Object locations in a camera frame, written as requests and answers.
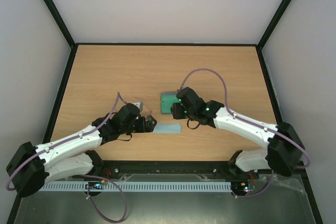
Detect light blue cleaning cloth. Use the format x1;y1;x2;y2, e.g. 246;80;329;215
153;123;181;134

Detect pink transparent sunglasses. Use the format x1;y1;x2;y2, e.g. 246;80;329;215
141;103;152;116

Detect grey glasses case green lining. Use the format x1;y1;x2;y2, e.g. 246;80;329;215
160;91;180;114

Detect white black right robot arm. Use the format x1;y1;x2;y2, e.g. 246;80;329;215
171;87;305;178

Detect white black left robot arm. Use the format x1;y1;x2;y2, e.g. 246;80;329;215
6;103;157;198

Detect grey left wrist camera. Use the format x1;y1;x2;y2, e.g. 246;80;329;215
132;101;144;112

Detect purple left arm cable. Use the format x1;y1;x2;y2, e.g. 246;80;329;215
5;92;129;222

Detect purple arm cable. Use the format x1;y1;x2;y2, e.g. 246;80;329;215
5;92;129;222
180;68;312;199

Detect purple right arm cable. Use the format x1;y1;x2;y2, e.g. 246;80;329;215
180;68;312;199

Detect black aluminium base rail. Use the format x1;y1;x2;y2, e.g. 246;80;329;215
101;160;308;182

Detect light blue slotted cable duct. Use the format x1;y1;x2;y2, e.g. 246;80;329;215
40;181;232;193

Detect black enclosure frame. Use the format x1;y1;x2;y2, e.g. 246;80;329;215
5;0;323;224

